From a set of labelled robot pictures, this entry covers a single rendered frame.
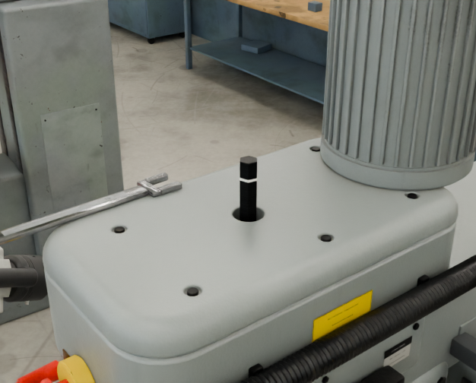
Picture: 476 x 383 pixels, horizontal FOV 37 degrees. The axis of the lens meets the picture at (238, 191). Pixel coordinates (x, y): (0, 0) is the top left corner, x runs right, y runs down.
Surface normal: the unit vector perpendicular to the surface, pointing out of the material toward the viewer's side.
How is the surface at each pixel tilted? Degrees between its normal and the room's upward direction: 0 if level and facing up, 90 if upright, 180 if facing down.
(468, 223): 0
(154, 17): 90
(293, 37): 90
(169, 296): 0
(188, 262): 0
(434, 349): 90
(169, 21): 90
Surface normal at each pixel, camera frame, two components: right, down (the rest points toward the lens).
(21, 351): 0.00, -0.88
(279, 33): -0.79, 0.29
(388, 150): -0.28, 0.45
